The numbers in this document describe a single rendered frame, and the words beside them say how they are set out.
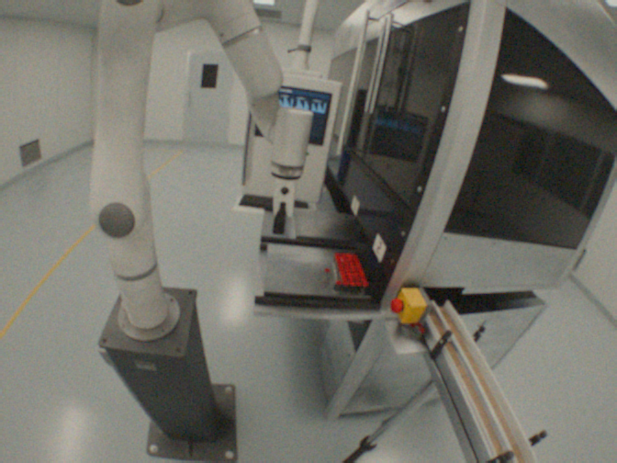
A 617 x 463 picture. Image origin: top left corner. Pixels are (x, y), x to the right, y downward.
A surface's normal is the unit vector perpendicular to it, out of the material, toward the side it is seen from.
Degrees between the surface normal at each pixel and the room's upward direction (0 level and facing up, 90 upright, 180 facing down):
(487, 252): 90
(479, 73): 90
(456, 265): 90
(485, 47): 90
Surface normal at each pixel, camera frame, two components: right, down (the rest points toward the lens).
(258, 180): 0.00, 0.50
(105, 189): 0.36, 0.07
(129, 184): 0.73, 0.00
